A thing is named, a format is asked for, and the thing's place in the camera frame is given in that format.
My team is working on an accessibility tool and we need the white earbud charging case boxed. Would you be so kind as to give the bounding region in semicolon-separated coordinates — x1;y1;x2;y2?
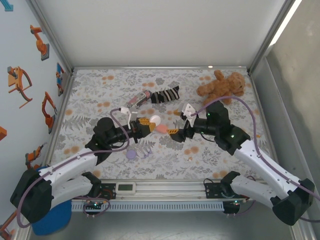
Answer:
149;114;162;127

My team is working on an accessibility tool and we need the black white striped sock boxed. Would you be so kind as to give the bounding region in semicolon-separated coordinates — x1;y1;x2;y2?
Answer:
149;85;181;105

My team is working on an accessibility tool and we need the grey red patterned sock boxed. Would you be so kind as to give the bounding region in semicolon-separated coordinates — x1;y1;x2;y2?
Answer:
126;90;153;110

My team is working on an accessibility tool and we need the brown teddy bear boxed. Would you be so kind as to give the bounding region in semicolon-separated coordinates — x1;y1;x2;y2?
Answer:
196;69;246;106

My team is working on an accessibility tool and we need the floral tablecloth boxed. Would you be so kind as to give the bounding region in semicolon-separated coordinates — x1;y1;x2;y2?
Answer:
49;68;280;180

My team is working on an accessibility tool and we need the white digital display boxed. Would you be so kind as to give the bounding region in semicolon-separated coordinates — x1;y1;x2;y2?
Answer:
114;182;137;195

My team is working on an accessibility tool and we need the blue conveyor sticker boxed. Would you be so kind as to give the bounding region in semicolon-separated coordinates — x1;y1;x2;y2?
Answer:
56;62;66;97

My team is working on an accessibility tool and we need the black controller board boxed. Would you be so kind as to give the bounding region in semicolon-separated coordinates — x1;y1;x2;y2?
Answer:
83;199;108;214
223;199;243;215

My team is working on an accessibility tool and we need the blue cap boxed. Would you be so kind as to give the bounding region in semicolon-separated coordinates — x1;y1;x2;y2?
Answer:
31;166;73;236

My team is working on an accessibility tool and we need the orange gripper sticker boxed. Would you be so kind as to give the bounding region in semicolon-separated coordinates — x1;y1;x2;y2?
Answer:
6;66;33;109

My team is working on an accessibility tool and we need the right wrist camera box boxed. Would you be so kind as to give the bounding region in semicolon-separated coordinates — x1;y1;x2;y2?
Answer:
180;102;197;124

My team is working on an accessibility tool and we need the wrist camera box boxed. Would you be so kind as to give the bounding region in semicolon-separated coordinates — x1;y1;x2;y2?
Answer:
180;102;197;124
120;106;139;129

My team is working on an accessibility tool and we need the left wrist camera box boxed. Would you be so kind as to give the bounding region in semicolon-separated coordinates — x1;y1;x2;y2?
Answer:
120;106;139;129

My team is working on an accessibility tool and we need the aluminium frame rail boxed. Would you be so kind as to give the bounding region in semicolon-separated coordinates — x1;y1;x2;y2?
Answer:
73;65;251;72

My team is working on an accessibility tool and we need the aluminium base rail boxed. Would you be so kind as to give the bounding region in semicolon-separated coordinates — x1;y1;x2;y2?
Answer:
99;178;300;201

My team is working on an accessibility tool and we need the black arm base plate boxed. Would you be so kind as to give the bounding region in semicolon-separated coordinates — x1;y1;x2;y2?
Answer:
82;181;112;201
203;176;251;201

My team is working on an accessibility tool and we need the white slotted cable duct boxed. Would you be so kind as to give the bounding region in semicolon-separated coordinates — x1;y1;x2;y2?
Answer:
71;201;225;212

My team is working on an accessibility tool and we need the aluminium frame post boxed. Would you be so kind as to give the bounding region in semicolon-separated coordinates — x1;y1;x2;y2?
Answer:
247;0;301;75
26;0;76;75

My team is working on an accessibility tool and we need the teal wall sticker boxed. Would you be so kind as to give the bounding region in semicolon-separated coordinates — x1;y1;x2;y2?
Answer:
0;0;14;12

